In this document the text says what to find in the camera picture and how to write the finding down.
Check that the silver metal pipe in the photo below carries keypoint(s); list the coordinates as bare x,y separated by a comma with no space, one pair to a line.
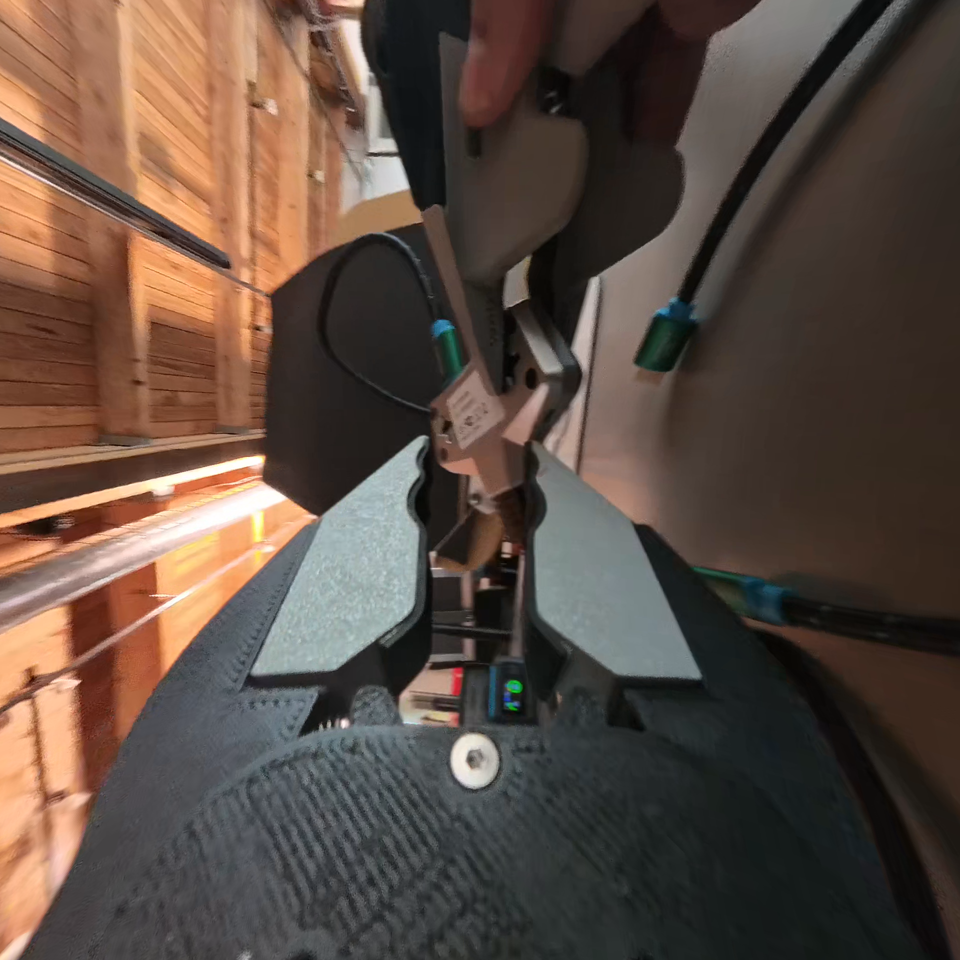
112,574

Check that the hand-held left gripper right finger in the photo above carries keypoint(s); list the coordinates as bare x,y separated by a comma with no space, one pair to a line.
600,585

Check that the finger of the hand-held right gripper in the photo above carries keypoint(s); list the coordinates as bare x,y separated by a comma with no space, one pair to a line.
551,360
459,300

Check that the black ceiling rail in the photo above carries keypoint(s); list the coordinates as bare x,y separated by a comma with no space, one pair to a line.
112,202

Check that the person's right hand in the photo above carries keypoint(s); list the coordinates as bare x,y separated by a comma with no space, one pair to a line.
499,60

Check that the small device with coloured display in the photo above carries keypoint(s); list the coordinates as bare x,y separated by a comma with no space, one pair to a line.
510,690

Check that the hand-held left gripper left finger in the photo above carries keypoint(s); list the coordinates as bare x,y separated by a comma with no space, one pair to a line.
352,570

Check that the black monitor with wooden frame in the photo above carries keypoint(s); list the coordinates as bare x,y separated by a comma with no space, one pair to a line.
300,420

